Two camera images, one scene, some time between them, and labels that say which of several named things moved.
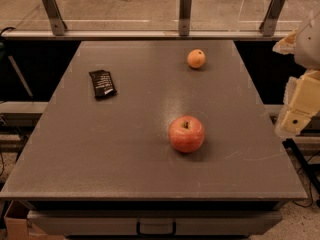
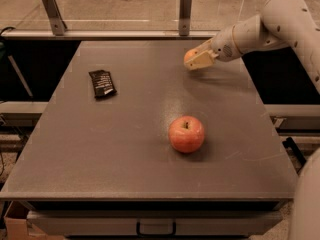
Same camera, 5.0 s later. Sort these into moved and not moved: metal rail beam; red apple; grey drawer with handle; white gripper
Moved: white gripper
Not moved: red apple; grey drawer with handle; metal rail beam
